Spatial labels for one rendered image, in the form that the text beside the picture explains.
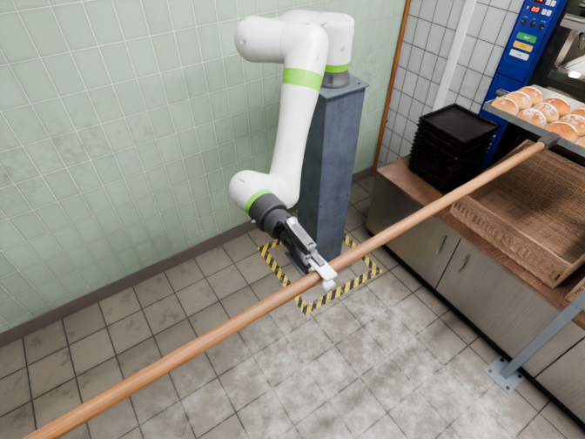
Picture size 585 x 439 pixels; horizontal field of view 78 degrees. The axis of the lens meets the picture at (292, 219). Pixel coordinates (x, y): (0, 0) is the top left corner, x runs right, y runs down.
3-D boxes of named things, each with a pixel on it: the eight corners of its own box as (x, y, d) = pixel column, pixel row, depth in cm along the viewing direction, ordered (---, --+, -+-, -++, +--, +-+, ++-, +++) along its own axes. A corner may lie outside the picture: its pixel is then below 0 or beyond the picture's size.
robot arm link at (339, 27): (316, 57, 152) (318, 7, 138) (353, 62, 149) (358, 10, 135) (307, 70, 143) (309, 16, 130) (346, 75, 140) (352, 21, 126)
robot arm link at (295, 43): (294, 30, 110) (284, 12, 98) (335, 34, 107) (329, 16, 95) (284, 91, 113) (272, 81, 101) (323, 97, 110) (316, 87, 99)
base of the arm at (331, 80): (293, 69, 158) (293, 54, 154) (321, 61, 164) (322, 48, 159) (328, 91, 143) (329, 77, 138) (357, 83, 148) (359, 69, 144)
